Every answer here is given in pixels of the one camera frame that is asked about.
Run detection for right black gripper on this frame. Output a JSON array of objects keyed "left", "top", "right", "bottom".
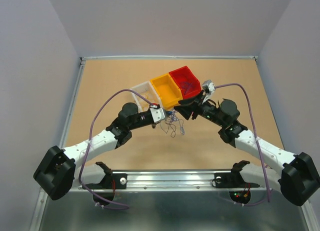
[{"left": 173, "top": 90, "right": 226, "bottom": 128}]

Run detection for purple wires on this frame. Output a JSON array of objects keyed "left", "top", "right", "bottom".
[{"left": 178, "top": 75, "right": 197, "bottom": 94}]

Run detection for blue wire bundle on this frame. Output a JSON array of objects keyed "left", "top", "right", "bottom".
[{"left": 159, "top": 110, "right": 187, "bottom": 138}]

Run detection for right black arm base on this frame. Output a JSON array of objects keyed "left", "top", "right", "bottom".
[{"left": 211, "top": 172, "right": 260, "bottom": 189}]

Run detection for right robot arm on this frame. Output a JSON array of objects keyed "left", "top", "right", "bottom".
[{"left": 174, "top": 94, "right": 320, "bottom": 206}]

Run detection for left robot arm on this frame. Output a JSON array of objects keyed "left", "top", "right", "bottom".
[{"left": 33, "top": 102, "right": 166, "bottom": 201}]

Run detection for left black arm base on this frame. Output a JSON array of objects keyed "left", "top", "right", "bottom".
[{"left": 86, "top": 172, "right": 128, "bottom": 190}]

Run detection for red plastic bin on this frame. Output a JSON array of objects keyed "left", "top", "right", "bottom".
[{"left": 169, "top": 66, "right": 202, "bottom": 99}]

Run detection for yellow plastic bin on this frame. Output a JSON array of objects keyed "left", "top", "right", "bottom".
[{"left": 150, "top": 73, "right": 183, "bottom": 110}]

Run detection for white plastic bin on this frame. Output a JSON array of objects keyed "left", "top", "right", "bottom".
[{"left": 130, "top": 81, "right": 163, "bottom": 112}]

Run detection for metal front plate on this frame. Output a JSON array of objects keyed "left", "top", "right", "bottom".
[{"left": 30, "top": 189, "right": 320, "bottom": 231}]

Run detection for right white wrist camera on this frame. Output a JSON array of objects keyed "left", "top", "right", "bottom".
[{"left": 201, "top": 79, "right": 216, "bottom": 104}]

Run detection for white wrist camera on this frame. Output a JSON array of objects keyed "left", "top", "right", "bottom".
[
  {"left": 149, "top": 104, "right": 167, "bottom": 124},
  {"left": 201, "top": 79, "right": 216, "bottom": 104}
]

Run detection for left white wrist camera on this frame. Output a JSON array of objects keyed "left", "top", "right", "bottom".
[{"left": 149, "top": 104, "right": 167, "bottom": 124}]

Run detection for aluminium left rail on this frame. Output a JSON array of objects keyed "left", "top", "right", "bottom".
[{"left": 58, "top": 57, "right": 86, "bottom": 148}]

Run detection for aluminium rail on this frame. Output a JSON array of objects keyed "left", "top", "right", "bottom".
[
  {"left": 58, "top": 57, "right": 86, "bottom": 148},
  {"left": 80, "top": 55, "right": 258, "bottom": 61},
  {"left": 39, "top": 168, "right": 309, "bottom": 192}
]

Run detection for aluminium front rail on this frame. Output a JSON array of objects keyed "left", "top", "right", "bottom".
[{"left": 39, "top": 168, "right": 309, "bottom": 192}]

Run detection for aluminium back rail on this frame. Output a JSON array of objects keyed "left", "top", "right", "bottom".
[{"left": 80, "top": 55, "right": 258, "bottom": 61}]

